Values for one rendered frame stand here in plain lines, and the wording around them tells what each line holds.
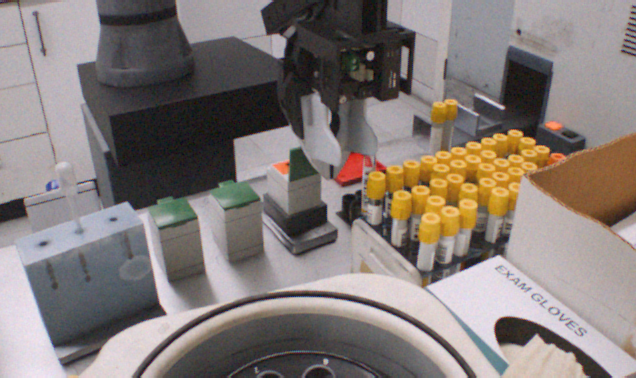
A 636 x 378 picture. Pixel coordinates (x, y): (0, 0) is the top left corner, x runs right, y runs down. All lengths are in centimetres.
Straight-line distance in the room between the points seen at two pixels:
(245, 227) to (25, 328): 23
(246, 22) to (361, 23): 264
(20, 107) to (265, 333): 191
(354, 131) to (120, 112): 36
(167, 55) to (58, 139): 147
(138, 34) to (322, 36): 47
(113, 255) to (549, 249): 35
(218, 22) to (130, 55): 214
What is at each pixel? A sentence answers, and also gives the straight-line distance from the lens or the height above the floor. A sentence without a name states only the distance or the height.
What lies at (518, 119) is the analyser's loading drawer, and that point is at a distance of 85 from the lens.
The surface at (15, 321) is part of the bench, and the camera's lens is 60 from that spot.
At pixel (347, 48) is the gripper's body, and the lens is 42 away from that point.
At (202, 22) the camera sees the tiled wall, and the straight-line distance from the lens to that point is 296.
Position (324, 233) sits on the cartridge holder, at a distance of 62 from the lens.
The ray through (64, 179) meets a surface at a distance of 48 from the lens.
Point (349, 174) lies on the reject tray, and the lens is 74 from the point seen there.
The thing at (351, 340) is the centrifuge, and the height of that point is 97.
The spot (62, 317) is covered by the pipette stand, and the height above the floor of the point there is 91.
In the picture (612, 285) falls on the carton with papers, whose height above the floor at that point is 98.
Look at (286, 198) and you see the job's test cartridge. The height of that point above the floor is 93.
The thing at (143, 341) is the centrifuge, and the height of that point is 99.
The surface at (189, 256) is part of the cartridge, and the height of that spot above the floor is 90.
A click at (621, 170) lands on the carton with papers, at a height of 99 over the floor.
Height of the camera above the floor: 125
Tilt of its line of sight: 31 degrees down
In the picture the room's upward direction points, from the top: straight up
